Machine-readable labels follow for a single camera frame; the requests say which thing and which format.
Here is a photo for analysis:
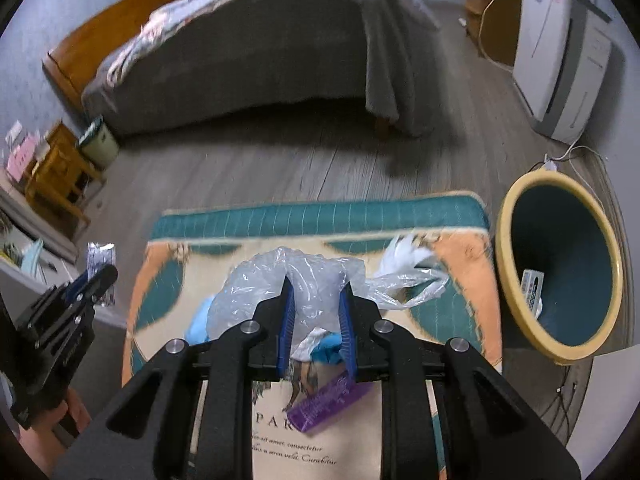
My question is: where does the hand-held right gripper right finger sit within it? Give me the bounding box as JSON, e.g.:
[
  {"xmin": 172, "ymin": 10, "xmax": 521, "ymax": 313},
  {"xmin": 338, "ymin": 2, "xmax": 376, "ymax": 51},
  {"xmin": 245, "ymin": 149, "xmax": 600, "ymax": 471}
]
[{"xmin": 340, "ymin": 280, "xmax": 583, "ymax": 480}]

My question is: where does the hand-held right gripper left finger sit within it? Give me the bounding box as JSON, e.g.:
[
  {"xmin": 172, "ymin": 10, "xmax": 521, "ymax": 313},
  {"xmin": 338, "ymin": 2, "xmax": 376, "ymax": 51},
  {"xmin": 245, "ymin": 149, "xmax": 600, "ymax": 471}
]
[{"xmin": 50, "ymin": 275, "xmax": 296, "ymax": 480}]

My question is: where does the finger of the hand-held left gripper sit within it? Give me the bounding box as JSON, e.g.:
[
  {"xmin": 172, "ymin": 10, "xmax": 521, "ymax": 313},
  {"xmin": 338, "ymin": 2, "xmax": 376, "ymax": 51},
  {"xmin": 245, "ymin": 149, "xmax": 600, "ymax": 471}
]
[
  {"xmin": 75, "ymin": 265, "xmax": 119, "ymax": 306},
  {"xmin": 60, "ymin": 275, "xmax": 91, "ymax": 306}
]

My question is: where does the silver foil packet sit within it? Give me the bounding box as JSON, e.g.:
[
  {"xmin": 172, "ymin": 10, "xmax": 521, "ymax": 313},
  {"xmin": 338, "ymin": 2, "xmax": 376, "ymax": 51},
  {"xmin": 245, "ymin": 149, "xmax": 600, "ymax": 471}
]
[{"xmin": 86, "ymin": 241, "xmax": 117, "ymax": 308}]

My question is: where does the clear plastic bag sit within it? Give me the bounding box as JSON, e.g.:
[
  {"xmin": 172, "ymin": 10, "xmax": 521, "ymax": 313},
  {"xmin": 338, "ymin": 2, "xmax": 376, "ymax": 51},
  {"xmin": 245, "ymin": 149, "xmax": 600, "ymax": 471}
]
[{"xmin": 206, "ymin": 234, "xmax": 451, "ymax": 356}]

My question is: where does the purple packet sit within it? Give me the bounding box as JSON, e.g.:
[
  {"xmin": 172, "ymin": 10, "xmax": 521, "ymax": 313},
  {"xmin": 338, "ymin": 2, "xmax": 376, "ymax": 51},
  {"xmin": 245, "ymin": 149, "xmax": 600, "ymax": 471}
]
[{"xmin": 290, "ymin": 372, "xmax": 371, "ymax": 433}]

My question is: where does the blue face mask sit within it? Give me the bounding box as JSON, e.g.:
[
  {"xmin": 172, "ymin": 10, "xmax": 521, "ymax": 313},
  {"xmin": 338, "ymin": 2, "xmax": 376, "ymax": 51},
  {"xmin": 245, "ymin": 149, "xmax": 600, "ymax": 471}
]
[
  {"xmin": 310, "ymin": 332, "xmax": 351, "ymax": 366},
  {"xmin": 184, "ymin": 296, "xmax": 221, "ymax": 346}
]

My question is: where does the white green medicine box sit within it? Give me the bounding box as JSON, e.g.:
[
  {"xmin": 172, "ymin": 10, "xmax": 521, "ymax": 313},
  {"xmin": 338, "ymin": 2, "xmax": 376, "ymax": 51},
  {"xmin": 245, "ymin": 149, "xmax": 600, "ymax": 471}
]
[{"xmin": 520, "ymin": 269, "xmax": 546, "ymax": 318}]

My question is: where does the teal bin with yellow rim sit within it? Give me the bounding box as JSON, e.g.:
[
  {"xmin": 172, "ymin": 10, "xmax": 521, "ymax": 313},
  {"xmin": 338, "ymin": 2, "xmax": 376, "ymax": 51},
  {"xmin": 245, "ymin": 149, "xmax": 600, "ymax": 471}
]
[{"xmin": 495, "ymin": 171, "xmax": 623, "ymax": 366}]

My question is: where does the person's left hand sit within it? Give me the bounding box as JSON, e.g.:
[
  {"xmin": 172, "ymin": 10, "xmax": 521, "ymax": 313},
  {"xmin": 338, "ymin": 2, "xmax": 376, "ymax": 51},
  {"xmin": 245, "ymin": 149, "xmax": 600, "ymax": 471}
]
[{"xmin": 17, "ymin": 387, "xmax": 93, "ymax": 478}]

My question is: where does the white shelf unit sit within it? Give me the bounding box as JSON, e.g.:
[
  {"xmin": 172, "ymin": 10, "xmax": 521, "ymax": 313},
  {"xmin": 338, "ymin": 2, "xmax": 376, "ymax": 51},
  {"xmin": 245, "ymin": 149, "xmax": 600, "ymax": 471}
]
[{"xmin": 0, "ymin": 187, "xmax": 126, "ymax": 331}]

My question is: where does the printed teal orange rug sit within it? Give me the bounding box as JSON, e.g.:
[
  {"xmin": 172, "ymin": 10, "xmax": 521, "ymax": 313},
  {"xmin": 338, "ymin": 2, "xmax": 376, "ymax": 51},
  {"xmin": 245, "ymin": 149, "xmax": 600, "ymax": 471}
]
[{"xmin": 120, "ymin": 191, "xmax": 503, "ymax": 480}]

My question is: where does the wooden nightstand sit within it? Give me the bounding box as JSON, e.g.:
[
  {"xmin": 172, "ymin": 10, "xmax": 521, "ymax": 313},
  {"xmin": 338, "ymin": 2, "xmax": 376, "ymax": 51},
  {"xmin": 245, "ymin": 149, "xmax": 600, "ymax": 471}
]
[{"xmin": 25, "ymin": 120, "xmax": 106, "ymax": 226}]

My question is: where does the small pale green bin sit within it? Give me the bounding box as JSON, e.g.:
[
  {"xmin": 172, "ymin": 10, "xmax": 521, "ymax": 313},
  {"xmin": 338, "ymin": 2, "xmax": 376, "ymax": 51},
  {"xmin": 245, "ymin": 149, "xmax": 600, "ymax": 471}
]
[{"xmin": 77, "ymin": 115, "xmax": 121, "ymax": 170}]

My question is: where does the pink box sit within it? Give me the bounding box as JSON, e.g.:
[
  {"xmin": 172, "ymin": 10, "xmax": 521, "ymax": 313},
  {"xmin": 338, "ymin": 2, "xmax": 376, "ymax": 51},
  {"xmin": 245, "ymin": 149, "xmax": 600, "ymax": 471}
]
[{"xmin": 6, "ymin": 132, "xmax": 41, "ymax": 181}]

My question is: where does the wooden bed headboard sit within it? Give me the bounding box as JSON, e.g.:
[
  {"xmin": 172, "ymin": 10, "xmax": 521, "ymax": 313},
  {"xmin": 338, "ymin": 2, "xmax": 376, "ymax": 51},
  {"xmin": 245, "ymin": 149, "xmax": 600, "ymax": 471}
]
[{"xmin": 42, "ymin": 0, "xmax": 196, "ymax": 111}]

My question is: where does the white panelled door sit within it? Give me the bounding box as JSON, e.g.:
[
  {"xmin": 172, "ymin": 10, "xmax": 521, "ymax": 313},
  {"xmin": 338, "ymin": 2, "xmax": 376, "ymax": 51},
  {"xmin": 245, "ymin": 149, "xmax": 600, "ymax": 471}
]
[{"xmin": 547, "ymin": 342, "xmax": 640, "ymax": 466}]

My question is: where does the bed with grey cover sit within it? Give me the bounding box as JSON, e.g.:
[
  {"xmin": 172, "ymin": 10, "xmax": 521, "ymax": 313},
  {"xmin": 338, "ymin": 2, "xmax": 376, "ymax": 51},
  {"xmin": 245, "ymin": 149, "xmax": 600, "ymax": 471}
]
[{"xmin": 82, "ymin": 0, "xmax": 436, "ymax": 138}]

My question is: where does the white air purifier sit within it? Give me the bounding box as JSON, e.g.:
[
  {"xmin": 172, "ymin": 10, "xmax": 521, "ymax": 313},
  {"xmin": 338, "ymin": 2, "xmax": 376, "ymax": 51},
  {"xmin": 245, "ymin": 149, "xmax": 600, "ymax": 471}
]
[{"xmin": 512, "ymin": 0, "xmax": 613, "ymax": 143}]

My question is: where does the wooden cabinet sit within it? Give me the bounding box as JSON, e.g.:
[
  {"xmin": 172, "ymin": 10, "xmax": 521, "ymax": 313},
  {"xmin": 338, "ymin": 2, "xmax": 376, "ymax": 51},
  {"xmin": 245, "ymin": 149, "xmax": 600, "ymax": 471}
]
[{"xmin": 465, "ymin": 0, "xmax": 523, "ymax": 68}]

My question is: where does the white floor cable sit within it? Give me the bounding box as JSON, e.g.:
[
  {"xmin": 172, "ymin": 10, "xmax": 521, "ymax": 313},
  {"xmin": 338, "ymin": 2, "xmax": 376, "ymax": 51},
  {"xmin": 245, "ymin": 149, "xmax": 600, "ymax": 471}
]
[{"xmin": 540, "ymin": 144, "xmax": 610, "ymax": 177}]

